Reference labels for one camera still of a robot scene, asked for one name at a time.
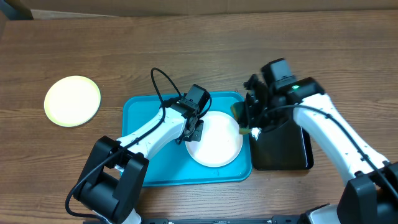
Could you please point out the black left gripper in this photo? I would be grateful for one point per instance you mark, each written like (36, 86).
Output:
(197, 137)

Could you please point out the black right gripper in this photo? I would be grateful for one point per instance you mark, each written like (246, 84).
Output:
(254, 124)

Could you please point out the green and yellow sponge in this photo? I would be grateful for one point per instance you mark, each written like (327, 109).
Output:
(240, 114)

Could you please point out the yellow plate with sauce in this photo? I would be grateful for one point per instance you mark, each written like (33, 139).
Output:
(72, 101)

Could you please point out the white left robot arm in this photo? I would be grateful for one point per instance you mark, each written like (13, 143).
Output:
(111, 180)

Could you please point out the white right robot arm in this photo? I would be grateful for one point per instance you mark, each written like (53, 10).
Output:
(370, 179)

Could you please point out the black water tray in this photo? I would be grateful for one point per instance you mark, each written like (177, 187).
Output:
(285, 148)

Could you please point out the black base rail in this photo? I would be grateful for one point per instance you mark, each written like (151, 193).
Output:
(277, 219)

